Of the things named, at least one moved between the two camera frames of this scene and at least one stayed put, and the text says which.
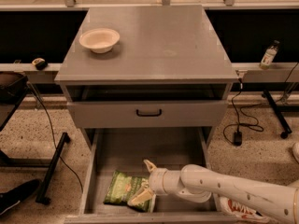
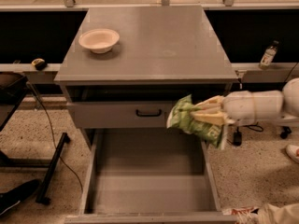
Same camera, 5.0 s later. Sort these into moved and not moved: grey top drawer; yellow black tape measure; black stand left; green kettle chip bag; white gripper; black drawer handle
Moved: green kettle chip bag; white gripper
Not moved: black drawer handle; black stand left; yellow black tape measure; grey top drawer
